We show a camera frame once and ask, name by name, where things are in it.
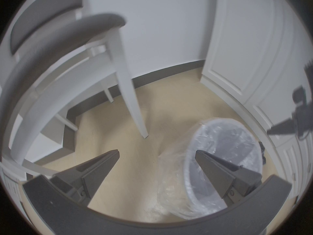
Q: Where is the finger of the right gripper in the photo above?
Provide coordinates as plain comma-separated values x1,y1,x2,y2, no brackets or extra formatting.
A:
267,118,297,136

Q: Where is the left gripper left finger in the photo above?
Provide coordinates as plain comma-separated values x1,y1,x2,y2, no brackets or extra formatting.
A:
50,149,120,204

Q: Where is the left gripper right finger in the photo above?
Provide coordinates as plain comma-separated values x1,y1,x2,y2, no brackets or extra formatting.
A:
195,149,262,206

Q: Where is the clear plastic bag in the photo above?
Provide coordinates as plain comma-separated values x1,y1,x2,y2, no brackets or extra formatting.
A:
156,117,264,220

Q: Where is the white trash bin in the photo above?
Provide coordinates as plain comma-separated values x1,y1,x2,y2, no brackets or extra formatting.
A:
183,118,263,216

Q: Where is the white chair with grey padding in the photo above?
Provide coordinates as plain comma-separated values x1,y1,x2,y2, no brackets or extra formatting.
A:
0,0,149,180

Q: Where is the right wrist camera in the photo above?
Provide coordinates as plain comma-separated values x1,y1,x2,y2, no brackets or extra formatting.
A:
292,86,307,105

